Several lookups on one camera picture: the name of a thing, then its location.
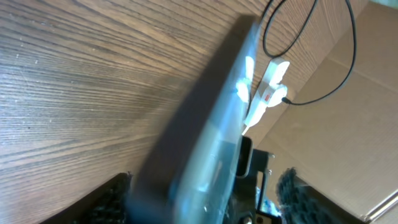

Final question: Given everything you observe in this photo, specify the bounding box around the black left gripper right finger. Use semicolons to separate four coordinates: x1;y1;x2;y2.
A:
276;167;366;224

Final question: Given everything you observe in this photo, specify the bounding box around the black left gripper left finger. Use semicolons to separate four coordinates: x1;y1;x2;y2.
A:
42;173;132;224

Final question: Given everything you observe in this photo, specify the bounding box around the blue Samsung Galaxy smartphone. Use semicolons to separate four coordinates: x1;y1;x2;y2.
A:
127;14;259;223

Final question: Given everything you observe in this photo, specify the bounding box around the black USB charging cable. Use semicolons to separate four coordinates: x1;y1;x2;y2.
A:
257;0;357;106

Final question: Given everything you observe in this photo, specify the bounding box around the white USB charger plug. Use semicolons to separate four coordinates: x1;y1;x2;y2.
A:
264;85;288;108

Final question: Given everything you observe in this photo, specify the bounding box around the brown cardboard box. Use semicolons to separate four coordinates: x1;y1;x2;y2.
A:
248;1;397;218

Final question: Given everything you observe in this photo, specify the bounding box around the white power strip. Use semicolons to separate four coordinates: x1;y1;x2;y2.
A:
244;58;290;131

